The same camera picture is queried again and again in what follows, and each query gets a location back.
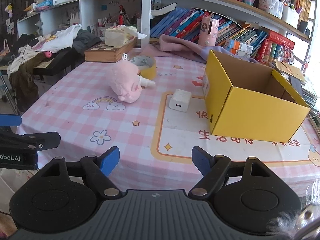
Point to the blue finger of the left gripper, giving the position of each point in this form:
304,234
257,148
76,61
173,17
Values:
10,120

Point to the yellow cardboard box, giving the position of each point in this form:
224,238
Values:
249,100

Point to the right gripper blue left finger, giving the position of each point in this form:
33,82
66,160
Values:
96,171

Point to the pink plush toy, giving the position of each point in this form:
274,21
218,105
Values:
124,80

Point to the yellow tape roll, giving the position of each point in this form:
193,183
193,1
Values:
146,65

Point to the orange white small box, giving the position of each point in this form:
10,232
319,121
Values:
237,48

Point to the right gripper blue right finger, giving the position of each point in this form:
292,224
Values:
213,169

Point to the pen holder cup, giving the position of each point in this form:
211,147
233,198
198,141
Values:
102,25

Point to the pink cylindrical device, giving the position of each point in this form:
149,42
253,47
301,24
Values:
208,32

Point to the white tissue pack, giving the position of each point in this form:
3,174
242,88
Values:
121,35

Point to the wooden chess board box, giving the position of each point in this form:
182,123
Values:
103,53

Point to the pink checkered tablecloth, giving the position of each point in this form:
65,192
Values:
155,142

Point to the pink purple cloth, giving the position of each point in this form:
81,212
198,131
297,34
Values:
168,45

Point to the pile of clothes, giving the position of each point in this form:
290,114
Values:
72,37

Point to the large white charger block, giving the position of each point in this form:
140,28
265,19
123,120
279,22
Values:
180,100

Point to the white bookshelf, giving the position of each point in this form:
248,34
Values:
91,10

